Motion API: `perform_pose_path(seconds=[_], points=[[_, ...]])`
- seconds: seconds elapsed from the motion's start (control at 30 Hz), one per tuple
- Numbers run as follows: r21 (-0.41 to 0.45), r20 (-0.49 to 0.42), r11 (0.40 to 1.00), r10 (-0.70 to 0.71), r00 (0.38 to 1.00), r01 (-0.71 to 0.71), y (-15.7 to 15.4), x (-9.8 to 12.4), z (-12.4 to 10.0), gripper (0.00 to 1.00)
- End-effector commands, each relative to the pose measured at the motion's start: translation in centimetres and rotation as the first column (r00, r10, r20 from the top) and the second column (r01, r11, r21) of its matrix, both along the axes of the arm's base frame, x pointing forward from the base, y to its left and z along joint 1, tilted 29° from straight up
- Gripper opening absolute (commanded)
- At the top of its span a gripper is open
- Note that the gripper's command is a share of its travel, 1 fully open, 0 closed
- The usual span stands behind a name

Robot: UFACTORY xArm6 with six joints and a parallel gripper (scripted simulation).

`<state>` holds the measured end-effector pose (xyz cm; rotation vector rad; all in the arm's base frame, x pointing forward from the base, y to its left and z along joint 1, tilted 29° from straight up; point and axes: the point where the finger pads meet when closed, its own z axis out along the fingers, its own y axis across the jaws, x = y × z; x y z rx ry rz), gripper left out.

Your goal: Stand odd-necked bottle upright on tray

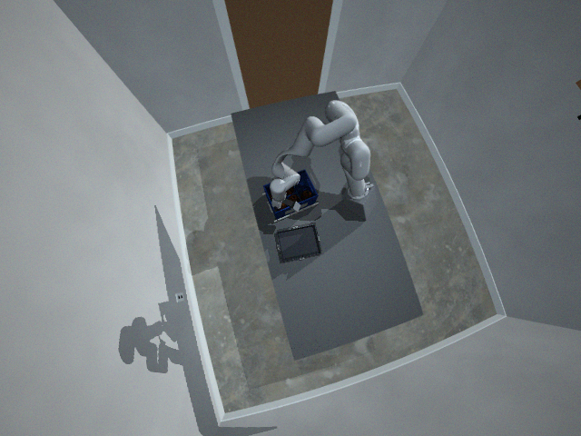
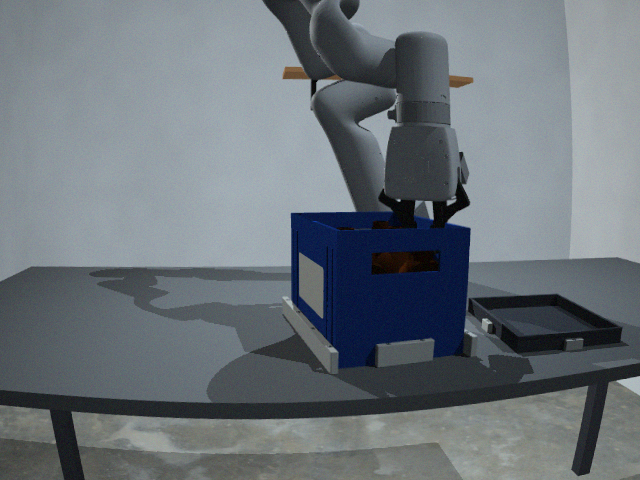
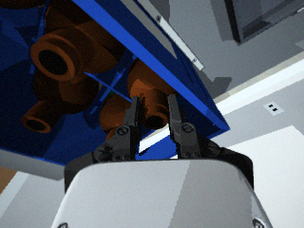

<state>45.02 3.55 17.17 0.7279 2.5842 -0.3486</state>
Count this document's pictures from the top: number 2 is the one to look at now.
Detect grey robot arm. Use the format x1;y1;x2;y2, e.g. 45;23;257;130
262;0;451;212

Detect blue plastic crate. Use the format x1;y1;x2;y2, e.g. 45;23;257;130
291;212;471;369

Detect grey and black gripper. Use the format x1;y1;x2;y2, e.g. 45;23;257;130
378;122;470;229

